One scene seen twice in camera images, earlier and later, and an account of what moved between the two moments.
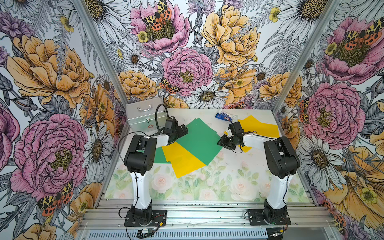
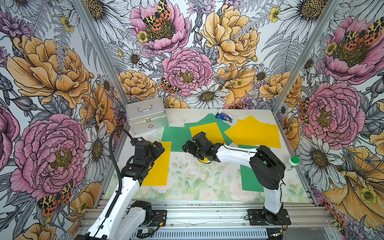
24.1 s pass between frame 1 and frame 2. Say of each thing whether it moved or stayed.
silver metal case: stayed
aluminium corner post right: stayed
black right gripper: moved
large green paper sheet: moved
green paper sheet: moved
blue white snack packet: stayed
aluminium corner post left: stayed
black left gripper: moved
